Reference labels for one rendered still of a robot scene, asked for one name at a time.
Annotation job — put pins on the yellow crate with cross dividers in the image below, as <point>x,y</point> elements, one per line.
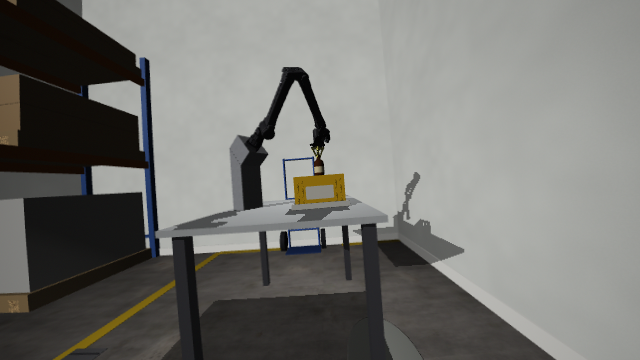
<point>320,188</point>

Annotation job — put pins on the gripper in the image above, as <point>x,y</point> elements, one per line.
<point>317,146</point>

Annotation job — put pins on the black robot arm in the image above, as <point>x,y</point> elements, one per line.
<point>290,74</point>

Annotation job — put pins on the brown glass bottle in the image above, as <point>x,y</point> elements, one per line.
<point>319,166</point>

